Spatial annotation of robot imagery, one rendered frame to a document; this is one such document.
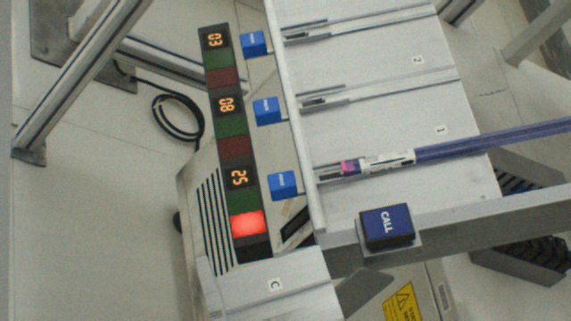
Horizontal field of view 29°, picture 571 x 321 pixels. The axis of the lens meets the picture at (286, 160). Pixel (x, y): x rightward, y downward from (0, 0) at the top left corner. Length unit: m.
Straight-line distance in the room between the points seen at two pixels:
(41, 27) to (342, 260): 1.26
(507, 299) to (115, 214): 0.83
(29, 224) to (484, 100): 0.80
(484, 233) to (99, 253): 0.97
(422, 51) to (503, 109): 0.57
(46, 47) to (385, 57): 1.06
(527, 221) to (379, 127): 0.20
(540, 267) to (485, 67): 0.48
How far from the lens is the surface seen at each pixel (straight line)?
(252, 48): 1.35
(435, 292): 1.48
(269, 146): 1.88
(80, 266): 1.97
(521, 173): 1.69
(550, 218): 1.21
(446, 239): 1.19
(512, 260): 1.55
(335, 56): 1.34
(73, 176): 2.09
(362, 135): 1.25
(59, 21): 2.35
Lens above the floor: 1.40
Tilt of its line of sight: 34 degrees down
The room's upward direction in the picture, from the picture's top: 45 degrees clockwise
